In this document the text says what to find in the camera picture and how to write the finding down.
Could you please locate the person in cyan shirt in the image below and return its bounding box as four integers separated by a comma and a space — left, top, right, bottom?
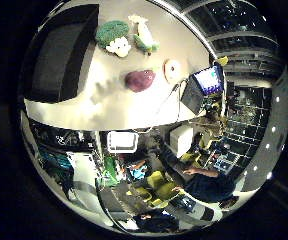
127, 159, 152, 182

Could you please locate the yellow-green chair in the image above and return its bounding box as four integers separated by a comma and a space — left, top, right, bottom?
146, 170, 186, 208

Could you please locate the green broccoli plush toy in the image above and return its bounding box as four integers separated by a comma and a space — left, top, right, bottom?
94, 20, 132, 59

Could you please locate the yellow corn plush toy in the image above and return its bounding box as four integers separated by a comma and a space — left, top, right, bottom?
128, 14, 160, 55

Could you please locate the seated person in dark shirt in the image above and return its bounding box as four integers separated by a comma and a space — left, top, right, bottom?
172, 166, 239, 205

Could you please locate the white cabinet box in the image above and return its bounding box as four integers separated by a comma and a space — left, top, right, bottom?
168, 124, 195, 158

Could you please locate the thin cable on table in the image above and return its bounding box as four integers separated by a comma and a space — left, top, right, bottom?
143, 78, 189, 134

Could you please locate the computer monitor with blue screen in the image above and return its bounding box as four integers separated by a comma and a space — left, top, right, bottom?
180, 64, 225, 115

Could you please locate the black fabric container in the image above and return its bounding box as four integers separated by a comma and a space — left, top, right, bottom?
23, 4, 100, 103

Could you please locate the small yellow object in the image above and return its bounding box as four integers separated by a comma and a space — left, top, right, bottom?
216, 55, 229, 67

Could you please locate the white plastic crate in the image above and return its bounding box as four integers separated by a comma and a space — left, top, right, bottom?
106, 130, 140, 155

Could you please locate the person in black clothes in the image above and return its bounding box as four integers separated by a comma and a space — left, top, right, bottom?
133, 213, 181, 233

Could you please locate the purple eggplant plush toy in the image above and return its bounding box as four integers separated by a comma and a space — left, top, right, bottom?
124, 69, 157, 93

